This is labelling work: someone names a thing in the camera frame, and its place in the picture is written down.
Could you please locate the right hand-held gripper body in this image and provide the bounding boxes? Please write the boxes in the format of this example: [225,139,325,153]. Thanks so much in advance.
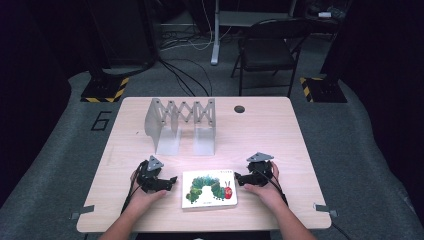
[246,152,275,188]

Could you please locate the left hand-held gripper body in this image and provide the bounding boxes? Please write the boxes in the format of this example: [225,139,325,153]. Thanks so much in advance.
[137,155,170,194]

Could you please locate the white caterpillar picture book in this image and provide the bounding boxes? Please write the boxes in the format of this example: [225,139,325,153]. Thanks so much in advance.
[181,169,239,210]

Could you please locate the grey expandable metal book rack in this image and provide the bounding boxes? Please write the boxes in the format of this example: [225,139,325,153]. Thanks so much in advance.
[143,97,217,157]

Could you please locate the person's left hand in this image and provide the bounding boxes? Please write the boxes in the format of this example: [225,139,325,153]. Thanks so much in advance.
[129,168,168,208]

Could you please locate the person's right hand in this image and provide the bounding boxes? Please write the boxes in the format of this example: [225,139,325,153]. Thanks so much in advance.
[243,161,284,209]

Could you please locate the black stand base hazard stripes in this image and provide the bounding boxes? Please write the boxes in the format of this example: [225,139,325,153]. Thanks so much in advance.
[299,76,348,104]
[80,75,130,103]

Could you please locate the black folding chair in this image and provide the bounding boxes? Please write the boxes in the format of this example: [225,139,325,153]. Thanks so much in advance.
[230,18,314,98]

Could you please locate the white standing desk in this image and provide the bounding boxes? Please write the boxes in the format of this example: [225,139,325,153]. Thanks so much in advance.
[210,0,298,66]

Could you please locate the large black cabinet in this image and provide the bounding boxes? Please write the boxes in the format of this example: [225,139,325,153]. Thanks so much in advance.
[87,0,158,69]

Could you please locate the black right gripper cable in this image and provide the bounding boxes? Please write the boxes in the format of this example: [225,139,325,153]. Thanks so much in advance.
[253,168,290,207]

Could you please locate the grey metal table bracket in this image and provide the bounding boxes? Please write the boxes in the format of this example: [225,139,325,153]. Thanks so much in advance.
[69,204,96,221]
[313,202,339,218]

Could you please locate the black floor cables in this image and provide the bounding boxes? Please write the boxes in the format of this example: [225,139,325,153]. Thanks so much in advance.
[158,58,214,98]

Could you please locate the white floor cables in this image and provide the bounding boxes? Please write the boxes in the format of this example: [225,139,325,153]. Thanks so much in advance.
[159,0,234,52]

